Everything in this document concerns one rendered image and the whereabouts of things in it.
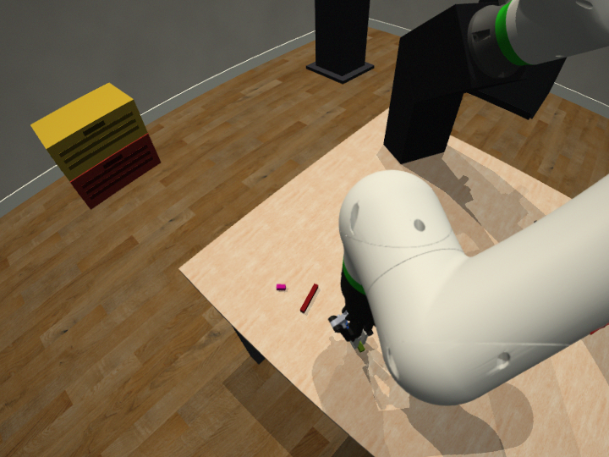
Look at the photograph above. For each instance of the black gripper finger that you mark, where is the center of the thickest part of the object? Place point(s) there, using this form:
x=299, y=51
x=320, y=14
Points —
x=367, y=330
x=353, y=334

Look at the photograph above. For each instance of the dark red rod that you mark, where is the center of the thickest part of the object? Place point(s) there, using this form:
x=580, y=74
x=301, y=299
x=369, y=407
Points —
x=309, y=298

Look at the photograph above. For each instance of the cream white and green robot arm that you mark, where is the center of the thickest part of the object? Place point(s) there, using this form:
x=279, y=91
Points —
x=453, y=327

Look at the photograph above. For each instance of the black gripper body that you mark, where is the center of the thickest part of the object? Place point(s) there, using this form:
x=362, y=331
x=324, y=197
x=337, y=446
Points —
x=354, y=315

